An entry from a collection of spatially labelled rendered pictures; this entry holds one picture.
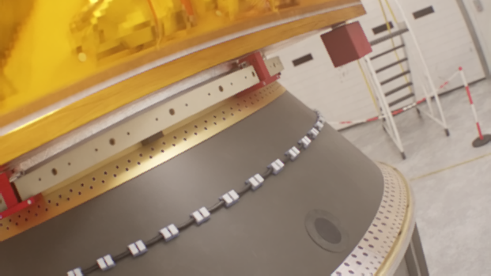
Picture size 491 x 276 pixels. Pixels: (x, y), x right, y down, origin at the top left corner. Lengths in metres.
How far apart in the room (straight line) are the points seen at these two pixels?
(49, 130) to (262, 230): 0.49
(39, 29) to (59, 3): 0.08
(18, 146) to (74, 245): 0.27
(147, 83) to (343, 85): 8.45
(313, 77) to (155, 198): 8.70
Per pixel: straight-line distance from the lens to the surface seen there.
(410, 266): 1.32
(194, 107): 1.04
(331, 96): 9.50
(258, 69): 1.24
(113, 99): 0.89
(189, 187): 0.98
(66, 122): 0.82
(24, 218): 1.00
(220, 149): 1.06
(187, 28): 1.06
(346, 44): 1.79
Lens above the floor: 1.69
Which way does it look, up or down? 5 degrees down
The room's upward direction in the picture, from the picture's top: 24 degrees counter-clockwise
